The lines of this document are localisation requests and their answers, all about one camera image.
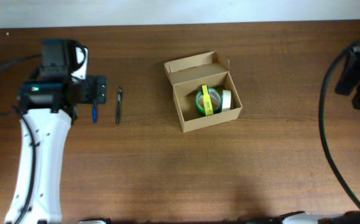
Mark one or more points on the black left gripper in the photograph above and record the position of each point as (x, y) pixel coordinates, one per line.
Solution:
(96, 89)

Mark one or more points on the blue ballpoint pen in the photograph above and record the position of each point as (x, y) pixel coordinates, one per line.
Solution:
(95, 112)

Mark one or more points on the black ballpoint pen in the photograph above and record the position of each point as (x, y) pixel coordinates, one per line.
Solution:
(119, 102)

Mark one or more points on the brown cardboard box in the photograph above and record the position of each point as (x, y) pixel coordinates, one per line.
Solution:
(187, 75)

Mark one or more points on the yellow highlighter marker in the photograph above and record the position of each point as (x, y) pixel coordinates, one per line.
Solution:
(207, 104)

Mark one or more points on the green tape roll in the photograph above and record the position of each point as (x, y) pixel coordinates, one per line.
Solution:
(216, 99)

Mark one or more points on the beige masking tape roll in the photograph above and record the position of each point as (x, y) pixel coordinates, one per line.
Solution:
(226, 100)

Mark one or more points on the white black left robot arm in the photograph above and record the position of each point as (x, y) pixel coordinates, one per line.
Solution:
(47, 108)

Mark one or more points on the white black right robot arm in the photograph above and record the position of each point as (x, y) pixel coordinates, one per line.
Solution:
(348, 81)

